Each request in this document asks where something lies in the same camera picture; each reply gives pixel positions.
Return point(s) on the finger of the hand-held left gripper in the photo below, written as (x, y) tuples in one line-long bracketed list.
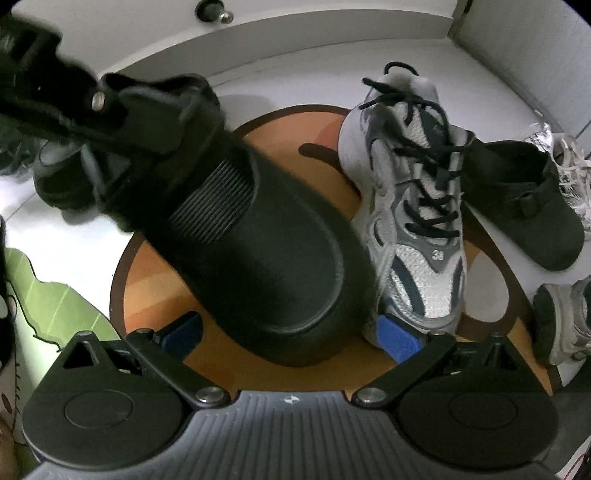
[(115, 124), (108, 189)]

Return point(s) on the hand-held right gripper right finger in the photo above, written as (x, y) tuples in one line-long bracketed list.
[(397, 339)]

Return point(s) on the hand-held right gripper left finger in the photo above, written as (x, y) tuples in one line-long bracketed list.
[(184, 334)]

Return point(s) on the grey navy mesh sneaker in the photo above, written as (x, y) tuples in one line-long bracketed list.
[(565, 323), (415, 230)]

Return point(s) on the black suede clog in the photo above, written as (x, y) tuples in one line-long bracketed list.
[(521, 203)]

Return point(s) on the white patterned sneaker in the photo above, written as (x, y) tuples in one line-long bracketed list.
[(570, 166)]

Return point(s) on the orange cartoon mat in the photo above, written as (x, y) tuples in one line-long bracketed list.
[(161, 286)]

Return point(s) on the green cartoon mat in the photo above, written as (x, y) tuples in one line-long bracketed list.
[(60, 304)]

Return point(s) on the black wall door stopper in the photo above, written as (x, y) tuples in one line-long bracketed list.
[(210, 9)]

